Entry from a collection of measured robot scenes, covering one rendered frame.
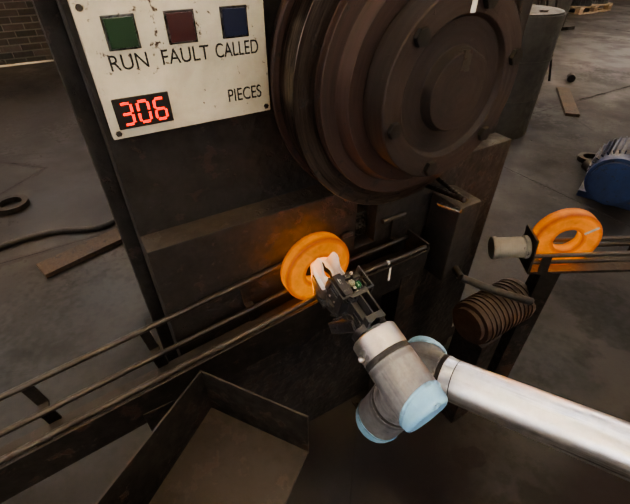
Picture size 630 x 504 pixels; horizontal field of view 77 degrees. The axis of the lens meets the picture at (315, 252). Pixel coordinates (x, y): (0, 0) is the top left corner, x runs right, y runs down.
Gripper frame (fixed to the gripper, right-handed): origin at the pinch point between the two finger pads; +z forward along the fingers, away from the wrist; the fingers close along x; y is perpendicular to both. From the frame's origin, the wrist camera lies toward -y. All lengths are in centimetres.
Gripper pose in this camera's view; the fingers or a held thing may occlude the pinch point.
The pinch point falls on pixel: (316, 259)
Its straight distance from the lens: 84.3
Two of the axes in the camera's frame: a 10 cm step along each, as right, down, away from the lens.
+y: 1.3, -6.0, -7.9
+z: -5.0, -7.3, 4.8
